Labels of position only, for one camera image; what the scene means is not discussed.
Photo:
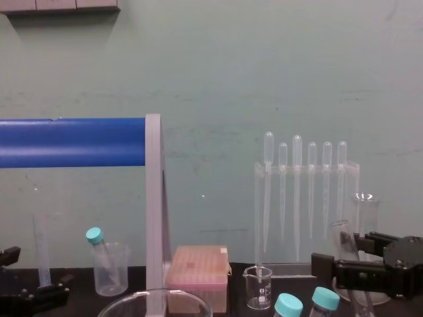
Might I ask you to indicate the glass stirring rod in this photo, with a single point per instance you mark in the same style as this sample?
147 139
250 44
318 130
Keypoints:
259 251

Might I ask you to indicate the clear plastic graduated cylinder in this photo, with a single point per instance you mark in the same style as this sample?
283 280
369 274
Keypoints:
42 251

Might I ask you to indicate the clear glass tube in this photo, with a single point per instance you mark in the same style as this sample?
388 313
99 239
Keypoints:
361 307

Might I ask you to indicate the small glass beaker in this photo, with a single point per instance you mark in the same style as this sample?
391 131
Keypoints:
257 294

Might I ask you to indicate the pink pipette tip box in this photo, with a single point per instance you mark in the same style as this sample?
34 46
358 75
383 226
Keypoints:
198 264

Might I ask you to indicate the clear plastic transfer pipette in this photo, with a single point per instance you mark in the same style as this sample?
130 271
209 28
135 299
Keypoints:
342 152

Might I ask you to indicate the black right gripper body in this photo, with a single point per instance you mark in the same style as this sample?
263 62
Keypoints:
408 264

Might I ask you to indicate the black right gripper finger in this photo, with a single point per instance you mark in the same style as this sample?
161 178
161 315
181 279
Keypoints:
357 275
373 242

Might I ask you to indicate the clear acrylic pipette rack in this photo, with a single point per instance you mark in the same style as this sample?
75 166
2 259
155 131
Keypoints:
352 166

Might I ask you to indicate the grey wall shelf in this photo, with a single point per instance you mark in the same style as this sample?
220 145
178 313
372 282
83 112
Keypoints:
59 5

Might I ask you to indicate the glass conical flask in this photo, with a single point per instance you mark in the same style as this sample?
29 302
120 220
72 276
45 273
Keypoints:
340 241

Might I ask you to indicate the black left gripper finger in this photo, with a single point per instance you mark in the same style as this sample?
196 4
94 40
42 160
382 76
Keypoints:
10 256
46 294

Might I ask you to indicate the grey roll stand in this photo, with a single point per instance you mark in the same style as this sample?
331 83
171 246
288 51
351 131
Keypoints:
153 198

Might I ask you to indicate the translucent plastic beaker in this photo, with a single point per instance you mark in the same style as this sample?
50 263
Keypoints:
112 280

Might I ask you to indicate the blue roll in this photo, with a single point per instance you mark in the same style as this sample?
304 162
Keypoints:
72 142

